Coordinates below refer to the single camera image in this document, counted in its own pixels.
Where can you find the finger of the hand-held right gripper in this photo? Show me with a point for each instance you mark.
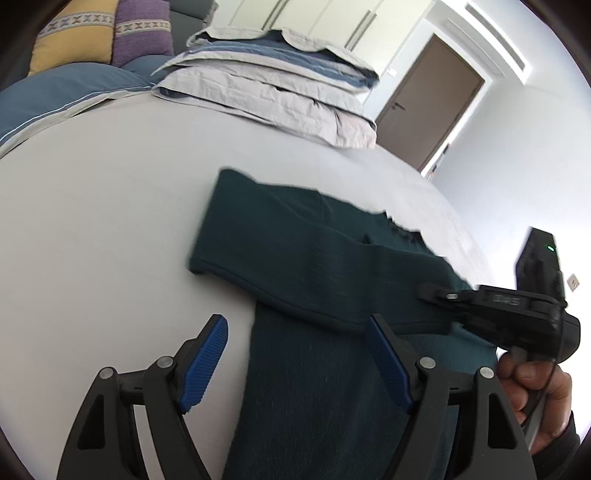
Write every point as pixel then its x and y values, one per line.
pixel 443 295

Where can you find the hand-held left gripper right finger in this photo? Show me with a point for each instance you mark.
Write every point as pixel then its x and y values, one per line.
pixel 390 360

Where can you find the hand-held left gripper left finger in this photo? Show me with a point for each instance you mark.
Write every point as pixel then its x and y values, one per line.
pixel 205 364

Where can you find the dark green knit garment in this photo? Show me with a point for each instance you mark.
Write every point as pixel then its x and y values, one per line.
pixel 314 277

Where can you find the person's right forearm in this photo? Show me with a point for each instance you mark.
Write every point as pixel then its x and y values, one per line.
pixel 558 457

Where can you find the person's right hand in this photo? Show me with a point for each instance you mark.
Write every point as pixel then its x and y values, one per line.
pixel 558 392

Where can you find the white bed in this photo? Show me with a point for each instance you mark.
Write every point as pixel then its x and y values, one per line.
pixel 115 230

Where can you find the brown door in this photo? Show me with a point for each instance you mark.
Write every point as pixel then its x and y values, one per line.
pixel 429 101

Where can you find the ceiling air vent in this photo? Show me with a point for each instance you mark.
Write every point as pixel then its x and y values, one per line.
pixel 496 34

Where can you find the white wardrobe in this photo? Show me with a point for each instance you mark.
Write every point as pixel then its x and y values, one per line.
pixel 323 18

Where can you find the blue pillow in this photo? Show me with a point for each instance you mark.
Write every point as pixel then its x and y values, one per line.
pixel 60 92

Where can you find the purple patterned cushion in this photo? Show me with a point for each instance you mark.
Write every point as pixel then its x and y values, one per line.
pixel 141 32

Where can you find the grey upholstered headboard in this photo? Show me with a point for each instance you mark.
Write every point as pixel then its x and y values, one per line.
pixel 187 23

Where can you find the yellow patterned cushion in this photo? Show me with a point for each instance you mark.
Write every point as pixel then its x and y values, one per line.
pixel 74 37

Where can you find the wall socket plate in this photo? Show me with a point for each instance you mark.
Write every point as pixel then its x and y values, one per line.
pixel 574 282

